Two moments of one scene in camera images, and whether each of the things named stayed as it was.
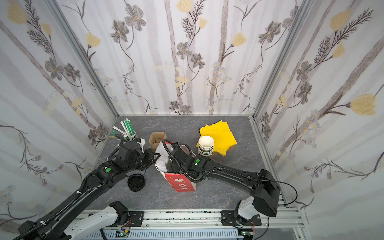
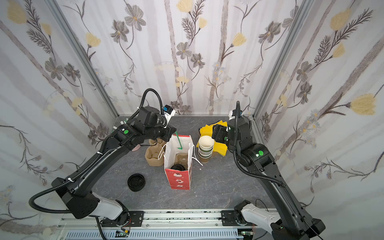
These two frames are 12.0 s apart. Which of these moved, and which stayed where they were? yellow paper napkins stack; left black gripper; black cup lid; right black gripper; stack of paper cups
Moved: right black gripper; left black gripper
Stayed: stack of paper cups; black cup lid; yellow paper napkins stack
